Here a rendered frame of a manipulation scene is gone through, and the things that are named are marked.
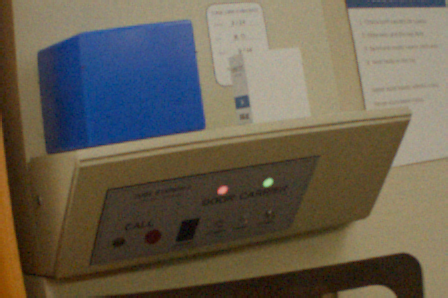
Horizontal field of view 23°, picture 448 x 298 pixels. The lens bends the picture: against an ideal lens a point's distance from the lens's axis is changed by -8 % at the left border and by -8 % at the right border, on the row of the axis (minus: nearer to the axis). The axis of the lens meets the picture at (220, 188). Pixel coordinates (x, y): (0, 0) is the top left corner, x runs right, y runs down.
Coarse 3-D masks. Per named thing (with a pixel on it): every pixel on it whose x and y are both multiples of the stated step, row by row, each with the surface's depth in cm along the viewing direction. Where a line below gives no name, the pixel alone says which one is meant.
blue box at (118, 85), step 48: (48, 48) 91; (96, 48) 86; (144, 48) 88; (192, 48) 90; (48, 96) 92; (96, 96) 86; (144, 96) 88; (192, 96) 90; (48, 144) 93; (96, 144) 86
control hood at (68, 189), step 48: (144, 144) 87; (192, 144) 89; (240, 144) 92; (288, 144) 94; (336, 144) 98; (384, 144) 101; (48, 192) 90; (96, 192) 88; (336, 192) 103; (48, 240) 92; (240, 240) 101
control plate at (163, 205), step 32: (288, 160) 96; (128, 192) 89; (160, 192) 91; (192, 192) 93; (256, 192) 97; (288, 192) 99; (128, 224) 92; (160, 224) 94; (224, 224) 98; (256, 224) 100; (288, 224) 102; (96, 256) 93; (128, 256) 95
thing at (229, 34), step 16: (208, 16) 103; (224, 16) 104; (240, 16) 105; (256, 16) 106; (208, 32) 103; (224, 32) 104; (240, 32) 105; (256, 32) 106; (224, 48) 104; (240, 48) 105; (256, 48) 106; (224, 64) 104; (224, 80) 104
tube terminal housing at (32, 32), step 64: (0, 0) 96; (64, 0) 96; (128, 0) 99; (192, 0) 102; (256, 0) 106; (320, 0) 110; (0, 64) 98; (320, 64) 109; (192, 256) 102; (256, 256) 105; (320, 256) 108
